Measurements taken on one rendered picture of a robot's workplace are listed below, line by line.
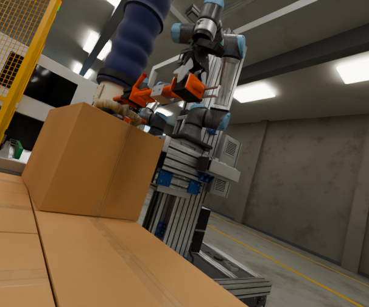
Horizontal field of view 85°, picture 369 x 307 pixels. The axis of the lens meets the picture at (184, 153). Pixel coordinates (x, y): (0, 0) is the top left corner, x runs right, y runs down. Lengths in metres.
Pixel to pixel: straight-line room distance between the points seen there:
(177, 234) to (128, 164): 0.78
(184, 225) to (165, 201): 0.22
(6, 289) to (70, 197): 0.45
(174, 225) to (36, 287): 1.12
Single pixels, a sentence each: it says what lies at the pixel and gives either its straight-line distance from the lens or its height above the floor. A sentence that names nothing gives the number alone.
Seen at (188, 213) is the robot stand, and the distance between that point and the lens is 1.53.
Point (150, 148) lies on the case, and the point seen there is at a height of 0.88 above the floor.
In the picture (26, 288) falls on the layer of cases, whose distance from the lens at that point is 0.46.
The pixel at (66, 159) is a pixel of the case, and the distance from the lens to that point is 0.82.
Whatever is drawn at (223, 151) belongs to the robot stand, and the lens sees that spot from 1.60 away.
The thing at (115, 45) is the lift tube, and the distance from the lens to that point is 1.24.
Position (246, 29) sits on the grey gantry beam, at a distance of 3.51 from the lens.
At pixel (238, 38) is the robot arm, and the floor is 1.59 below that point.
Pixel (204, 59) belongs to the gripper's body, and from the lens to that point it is 0.76.
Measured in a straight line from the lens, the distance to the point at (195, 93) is 0.66.
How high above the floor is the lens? 0.78
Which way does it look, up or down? 8 degrees up
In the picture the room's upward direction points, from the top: 17 degrees clockwise
